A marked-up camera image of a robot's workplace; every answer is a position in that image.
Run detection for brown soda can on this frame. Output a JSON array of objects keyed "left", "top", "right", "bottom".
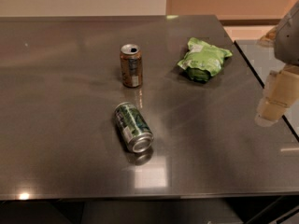
[{"left": 120, "top": 44, "right": 143, "bottom": 88}]

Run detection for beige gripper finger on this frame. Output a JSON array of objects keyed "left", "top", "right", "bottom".
[{"left": 255, "top": 64, "right": 299, "bottom": 127}]

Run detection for green chip bag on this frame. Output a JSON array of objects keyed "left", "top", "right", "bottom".
[{"left": 178, "top": 37, "right": 233, "bottom": 82}]

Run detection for green soda can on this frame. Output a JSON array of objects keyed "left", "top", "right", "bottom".
[{"left": 114, "top": 102, "right": 153, "bottom": 153}]

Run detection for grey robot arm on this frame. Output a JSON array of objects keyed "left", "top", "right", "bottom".
[{"left": 255, "top": 1, "right": 299, "bottom": 127}]

